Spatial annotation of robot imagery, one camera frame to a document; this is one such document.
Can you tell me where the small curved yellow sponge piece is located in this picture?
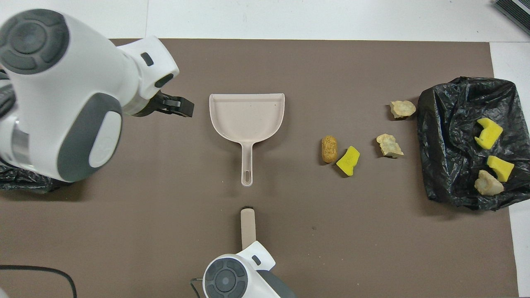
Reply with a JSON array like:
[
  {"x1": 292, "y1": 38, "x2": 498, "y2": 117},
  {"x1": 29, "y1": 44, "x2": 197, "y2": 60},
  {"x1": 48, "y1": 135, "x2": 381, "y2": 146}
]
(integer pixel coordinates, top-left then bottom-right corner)
[{"x1": 487, "y1": 155, "x2": 515, "y2": 183}]

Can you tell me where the oval pale food chunk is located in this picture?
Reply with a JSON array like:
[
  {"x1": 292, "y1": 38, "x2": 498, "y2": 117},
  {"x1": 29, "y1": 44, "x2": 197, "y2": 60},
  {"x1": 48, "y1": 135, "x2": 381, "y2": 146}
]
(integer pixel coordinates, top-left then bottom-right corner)
[{"x1": 390, "y1": 100, "x2": 417, "y2": 120}]

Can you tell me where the beige plastic dustpan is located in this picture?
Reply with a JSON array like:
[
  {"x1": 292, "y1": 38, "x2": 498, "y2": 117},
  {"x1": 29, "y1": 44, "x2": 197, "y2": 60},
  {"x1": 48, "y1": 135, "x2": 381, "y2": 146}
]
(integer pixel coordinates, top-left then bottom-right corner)
[{"x1": 209, "y1": 93, "x2": 286, "y2": 187}]

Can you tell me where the brown cracked bread roll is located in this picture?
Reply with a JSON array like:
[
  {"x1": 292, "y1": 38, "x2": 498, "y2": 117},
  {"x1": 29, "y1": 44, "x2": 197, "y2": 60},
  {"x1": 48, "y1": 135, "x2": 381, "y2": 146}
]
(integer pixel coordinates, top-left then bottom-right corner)
[{"x1": 321, "y1": 135, "x2": 338, "y2": 164}]

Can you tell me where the beige hand brush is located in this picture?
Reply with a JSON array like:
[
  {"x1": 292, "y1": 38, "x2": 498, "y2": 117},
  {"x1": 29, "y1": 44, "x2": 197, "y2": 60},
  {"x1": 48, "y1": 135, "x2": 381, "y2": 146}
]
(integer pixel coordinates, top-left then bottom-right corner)
[{"x1": 241, "y1": 208, "x2": 256, "y2": 251}]

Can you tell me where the dark ribbed panel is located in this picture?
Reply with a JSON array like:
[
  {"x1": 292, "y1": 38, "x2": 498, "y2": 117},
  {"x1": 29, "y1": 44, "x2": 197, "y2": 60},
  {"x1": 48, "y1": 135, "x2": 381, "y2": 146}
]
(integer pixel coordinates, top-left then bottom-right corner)
[{"x1": 494, "y1": 0, "x2": 530, "y2": 36}]

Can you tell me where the bin with black trash bag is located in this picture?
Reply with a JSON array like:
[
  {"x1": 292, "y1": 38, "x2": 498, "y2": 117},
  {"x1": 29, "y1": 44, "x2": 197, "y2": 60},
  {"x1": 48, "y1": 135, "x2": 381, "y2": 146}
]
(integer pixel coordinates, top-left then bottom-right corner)
[
  {"x1": 417, "y1": 76, "x2": 530, "y2": 212},
  {"x1": 0, "y1": 70, "x2": 56, "y2": 194}
]

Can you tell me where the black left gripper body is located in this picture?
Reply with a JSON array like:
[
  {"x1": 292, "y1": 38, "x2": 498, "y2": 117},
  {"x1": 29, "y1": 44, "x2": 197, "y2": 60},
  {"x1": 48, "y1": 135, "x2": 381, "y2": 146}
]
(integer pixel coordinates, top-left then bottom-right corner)
[{"x1": 133, "y1": 90, "x2": 171, "y2": 118}]

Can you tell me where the notched yellow sponge block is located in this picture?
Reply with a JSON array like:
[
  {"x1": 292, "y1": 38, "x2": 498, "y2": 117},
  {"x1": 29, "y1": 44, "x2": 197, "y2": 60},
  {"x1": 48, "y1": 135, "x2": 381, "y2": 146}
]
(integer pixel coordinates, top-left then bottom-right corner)
[{"x1": 474, "y1": 118, "x2": 504, "y2": 150}]

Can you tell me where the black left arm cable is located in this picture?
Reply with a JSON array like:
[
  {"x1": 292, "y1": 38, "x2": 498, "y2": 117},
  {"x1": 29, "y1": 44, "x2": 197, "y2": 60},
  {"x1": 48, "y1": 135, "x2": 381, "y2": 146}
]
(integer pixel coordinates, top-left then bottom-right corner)
[{"x1": 0, "y1": 265, "x2": 78, "y2": 298}]

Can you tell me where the brown table mat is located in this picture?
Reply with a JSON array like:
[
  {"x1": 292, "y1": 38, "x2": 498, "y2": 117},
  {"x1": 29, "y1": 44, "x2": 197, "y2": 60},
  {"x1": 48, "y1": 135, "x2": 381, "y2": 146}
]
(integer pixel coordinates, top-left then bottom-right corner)
[{"x1": 0, "y1": 38, "x2": 519, "y2": 298}]

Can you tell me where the striped orange bread piece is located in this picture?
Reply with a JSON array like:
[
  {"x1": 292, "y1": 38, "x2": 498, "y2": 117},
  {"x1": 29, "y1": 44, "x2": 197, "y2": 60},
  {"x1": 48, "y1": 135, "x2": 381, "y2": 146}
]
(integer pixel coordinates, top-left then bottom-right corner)
[{"x1": 474, "y1": 170, "x2": 505, "y2": 196}]

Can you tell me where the angular pale food chunk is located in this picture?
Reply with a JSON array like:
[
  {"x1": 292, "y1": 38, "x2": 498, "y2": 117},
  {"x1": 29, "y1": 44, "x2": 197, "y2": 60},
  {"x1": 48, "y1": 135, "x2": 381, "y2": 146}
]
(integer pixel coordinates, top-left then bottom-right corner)
[{"x1": 376, "y1": 133, "x2": 405, "y2": 158}]

